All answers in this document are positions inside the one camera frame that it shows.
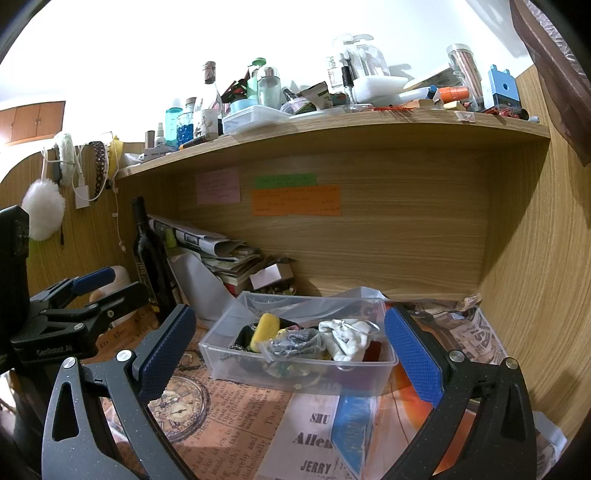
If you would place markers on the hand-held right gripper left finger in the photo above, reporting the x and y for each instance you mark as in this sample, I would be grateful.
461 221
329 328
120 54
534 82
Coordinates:
166 353

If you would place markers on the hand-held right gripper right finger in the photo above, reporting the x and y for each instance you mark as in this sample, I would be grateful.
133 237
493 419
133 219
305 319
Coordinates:
413 357

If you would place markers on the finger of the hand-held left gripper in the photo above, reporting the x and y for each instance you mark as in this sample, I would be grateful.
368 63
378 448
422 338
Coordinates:
94 279
117 302

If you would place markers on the red cloth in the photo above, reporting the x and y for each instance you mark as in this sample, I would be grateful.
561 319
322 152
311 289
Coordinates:
373 353

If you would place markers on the clear plastic box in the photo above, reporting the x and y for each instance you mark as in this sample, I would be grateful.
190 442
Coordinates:
221 344

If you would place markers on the white cloth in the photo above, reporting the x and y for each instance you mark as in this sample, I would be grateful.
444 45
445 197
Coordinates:
344 341

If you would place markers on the yellow sponge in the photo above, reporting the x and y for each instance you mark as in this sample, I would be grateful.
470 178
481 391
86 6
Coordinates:
265 330

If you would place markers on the floral scrunchie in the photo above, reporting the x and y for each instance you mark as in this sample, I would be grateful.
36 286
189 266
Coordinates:
284 370

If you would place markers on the cream insulated bottle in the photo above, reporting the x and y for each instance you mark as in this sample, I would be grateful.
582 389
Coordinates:
125 276

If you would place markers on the dark wine bottle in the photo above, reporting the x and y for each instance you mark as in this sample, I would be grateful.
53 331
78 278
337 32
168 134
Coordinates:
147 267

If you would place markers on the orange cloth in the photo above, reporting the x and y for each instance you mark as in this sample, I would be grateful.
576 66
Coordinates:
411 406

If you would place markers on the white pom-pom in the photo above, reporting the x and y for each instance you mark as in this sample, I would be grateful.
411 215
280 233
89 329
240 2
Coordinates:
42 212

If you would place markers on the white paper sheet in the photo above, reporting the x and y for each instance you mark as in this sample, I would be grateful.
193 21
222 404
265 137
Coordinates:
198 286

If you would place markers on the white charger adapter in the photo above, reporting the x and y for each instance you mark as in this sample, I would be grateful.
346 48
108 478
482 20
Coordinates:
81 197

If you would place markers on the blue sponge cloth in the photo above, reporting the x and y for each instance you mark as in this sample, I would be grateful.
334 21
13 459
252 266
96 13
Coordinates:
353 429

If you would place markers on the vintage newspaper print mat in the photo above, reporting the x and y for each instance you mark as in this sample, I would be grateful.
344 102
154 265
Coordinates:
240 415

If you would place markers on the patterned headband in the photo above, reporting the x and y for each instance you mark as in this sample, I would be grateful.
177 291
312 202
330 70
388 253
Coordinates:
98 170

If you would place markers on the pile of papers and books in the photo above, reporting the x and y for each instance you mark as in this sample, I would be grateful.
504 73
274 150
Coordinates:
221 258

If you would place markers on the yellow cap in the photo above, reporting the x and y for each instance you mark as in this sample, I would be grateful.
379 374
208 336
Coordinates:
115 157

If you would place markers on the white fluffy earmuff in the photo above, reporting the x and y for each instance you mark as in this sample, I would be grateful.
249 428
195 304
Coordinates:
64 152

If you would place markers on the small white cardboard box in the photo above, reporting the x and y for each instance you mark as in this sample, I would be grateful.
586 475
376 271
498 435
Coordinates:
272 277

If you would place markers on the brown cardboard tube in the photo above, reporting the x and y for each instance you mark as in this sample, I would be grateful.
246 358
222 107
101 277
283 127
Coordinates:
149 141

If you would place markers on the pink sticky note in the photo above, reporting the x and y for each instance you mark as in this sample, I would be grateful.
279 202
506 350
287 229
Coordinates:
218 187

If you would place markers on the small white spray bottle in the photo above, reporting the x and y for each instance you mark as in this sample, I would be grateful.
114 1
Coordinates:
160 136

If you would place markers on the black pen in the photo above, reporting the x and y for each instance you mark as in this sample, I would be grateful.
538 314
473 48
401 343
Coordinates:
196 141

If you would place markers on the blue mouthwash bottle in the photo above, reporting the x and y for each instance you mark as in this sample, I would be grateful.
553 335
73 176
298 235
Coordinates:
174 124

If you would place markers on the glass bottle of blue beads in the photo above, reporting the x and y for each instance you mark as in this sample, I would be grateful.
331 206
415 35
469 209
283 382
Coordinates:
185 129

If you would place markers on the orange sticky note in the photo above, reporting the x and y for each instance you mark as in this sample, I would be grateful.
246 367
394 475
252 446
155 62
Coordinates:
295 201

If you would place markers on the clear bottle with white label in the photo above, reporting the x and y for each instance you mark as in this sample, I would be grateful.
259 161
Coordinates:
210 110

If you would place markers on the green sticky note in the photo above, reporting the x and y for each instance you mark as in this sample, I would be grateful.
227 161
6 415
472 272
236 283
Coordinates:
286 181

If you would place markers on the clear lidded plastic container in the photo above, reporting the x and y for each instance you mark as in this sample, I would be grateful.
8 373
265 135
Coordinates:
254 121

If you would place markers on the light blue round tin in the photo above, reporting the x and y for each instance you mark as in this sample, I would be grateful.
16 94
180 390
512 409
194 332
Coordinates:
242 106

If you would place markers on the wooden shelf board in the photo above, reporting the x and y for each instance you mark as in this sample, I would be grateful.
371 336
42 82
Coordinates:
351 124

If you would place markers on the mint green pump bottle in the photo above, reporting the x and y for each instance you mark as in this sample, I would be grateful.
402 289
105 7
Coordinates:
254 83

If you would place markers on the clear glass jar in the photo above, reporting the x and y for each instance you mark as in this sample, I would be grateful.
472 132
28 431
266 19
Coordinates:
270 90

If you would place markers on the white flat box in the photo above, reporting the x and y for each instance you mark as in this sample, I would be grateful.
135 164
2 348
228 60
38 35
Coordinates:
429 78

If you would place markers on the blue pencil sharpener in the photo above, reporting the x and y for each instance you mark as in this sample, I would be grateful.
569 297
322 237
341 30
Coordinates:
504 90

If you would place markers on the clear jar of brown sticks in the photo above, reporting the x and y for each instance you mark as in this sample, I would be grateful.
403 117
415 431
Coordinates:
466 74

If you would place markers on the clear blister pack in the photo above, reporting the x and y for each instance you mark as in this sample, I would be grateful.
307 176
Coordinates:
364 60

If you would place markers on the wooden wall cabinet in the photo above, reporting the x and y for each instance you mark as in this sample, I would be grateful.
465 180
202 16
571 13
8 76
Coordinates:
32 121

